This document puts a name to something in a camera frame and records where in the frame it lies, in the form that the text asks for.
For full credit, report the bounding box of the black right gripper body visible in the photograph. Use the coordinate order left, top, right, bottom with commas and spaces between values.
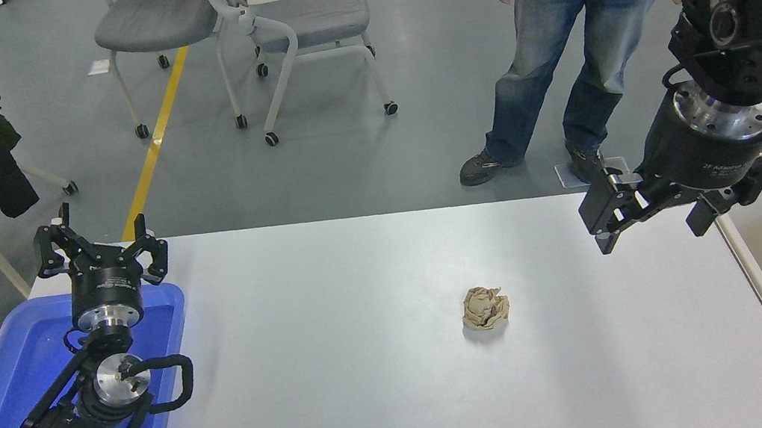
625, 83, 762, 206

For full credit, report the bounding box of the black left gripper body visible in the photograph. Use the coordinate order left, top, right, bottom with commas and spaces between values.
63, 252, 146, 317

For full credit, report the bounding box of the tan paper ball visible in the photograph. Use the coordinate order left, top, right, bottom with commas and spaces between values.
457, 283, 513, 334

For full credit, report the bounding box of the white floor plate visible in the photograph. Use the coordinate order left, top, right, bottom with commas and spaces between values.
554, 155, 632, 191

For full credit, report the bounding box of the grey office chair with armrest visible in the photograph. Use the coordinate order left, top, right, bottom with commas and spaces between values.
203, 0, 403, 154

